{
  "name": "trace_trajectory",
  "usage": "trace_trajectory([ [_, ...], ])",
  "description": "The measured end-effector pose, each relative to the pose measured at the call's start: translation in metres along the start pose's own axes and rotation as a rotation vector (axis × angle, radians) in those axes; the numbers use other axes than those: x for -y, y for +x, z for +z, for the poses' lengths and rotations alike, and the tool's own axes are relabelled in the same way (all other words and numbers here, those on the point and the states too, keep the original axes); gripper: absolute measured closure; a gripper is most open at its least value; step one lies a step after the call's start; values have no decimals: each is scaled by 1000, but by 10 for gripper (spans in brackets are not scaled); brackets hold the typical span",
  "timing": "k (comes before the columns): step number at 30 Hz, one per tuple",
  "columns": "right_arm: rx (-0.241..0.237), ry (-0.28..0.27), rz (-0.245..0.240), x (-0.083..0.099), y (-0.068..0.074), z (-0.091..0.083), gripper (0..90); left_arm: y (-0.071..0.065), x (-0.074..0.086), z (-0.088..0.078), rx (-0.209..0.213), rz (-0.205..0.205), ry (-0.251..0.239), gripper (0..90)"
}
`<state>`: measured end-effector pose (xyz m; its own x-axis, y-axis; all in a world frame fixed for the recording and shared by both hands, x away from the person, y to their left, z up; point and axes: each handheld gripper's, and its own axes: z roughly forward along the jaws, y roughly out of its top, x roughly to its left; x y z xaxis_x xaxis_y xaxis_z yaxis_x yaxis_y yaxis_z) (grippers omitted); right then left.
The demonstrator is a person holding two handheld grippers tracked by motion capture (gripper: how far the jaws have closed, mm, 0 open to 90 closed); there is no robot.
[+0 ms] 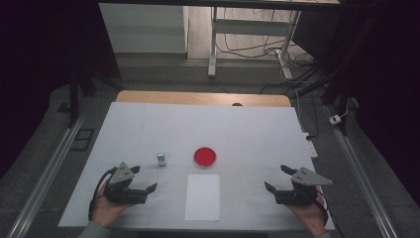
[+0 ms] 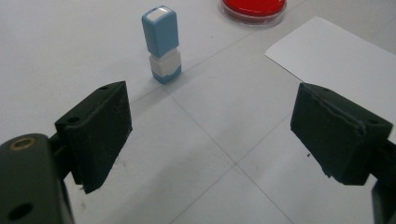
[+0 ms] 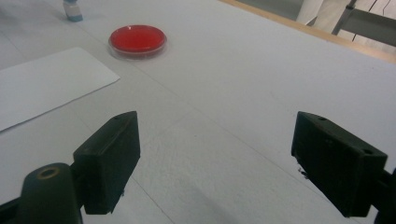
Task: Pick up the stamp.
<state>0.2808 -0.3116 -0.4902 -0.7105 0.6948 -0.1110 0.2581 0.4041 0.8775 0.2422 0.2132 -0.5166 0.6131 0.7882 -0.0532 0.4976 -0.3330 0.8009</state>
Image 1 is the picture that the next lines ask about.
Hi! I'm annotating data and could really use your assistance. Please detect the black floor cable bundle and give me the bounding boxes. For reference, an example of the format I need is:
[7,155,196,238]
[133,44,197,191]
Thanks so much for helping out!
[215,8,316,95]

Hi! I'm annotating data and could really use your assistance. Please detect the round red ink dish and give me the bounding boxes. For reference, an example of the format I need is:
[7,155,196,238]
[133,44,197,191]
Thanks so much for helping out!
[193,146,218,170]

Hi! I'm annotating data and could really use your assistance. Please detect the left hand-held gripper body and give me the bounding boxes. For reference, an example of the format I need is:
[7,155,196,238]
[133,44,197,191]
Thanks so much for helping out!
[104,162,148,205]

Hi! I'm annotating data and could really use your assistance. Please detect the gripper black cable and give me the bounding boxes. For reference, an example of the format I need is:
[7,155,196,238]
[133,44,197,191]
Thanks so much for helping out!
[315,187,332,226]
[87,167,117,222]

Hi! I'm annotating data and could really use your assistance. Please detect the black floor plate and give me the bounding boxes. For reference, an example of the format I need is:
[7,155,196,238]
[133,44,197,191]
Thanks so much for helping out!
[69,128,96,153]

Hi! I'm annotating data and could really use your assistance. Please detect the white power strip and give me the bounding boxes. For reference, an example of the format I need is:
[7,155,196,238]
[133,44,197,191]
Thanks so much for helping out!
[301,132,319,159]

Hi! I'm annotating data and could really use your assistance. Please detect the black power strip cable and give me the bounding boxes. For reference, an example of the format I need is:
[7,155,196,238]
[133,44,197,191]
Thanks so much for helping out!
[305,88,321,141]

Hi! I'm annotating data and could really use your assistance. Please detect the aluminium floor rail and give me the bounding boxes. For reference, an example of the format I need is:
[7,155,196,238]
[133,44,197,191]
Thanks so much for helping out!
[6,110,87,238]
[325,104,400,238]

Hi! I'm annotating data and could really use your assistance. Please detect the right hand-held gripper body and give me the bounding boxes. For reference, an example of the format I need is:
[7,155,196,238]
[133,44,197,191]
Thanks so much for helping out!
[273,167,334,206]

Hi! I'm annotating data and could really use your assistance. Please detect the black metal stand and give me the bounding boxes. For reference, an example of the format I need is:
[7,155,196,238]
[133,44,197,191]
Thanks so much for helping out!
[66,63,126,129]

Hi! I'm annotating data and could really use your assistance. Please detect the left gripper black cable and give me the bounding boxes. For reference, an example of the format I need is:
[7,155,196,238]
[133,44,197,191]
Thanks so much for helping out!
[87,167,117,222]

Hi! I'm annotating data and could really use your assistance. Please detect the white paper sheet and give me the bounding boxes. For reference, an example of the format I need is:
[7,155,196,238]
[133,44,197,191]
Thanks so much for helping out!
[184,174,221,222]

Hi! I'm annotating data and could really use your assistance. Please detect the person's left hand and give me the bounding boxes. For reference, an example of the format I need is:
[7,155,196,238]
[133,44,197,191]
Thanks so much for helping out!
[91,182,135,229]

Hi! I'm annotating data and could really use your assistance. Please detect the person's right hand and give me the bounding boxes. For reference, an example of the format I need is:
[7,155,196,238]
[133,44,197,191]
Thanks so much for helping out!
[285,186,327,237]

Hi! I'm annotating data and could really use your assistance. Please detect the white standing desk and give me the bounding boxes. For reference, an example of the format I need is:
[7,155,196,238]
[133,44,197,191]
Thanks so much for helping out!
[98,0,341,80]

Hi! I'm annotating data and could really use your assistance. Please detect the white cabinet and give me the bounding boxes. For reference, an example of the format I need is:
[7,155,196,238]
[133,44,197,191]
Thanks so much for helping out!
[98,3,190,55]

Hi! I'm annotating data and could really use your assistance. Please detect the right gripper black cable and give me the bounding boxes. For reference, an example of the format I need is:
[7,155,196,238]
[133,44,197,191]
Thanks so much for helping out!
[315,187,332,226]

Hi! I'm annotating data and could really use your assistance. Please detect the dark curtain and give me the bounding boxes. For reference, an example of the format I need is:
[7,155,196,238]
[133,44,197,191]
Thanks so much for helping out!
[293,0,420,207]
[0,0,122,181]

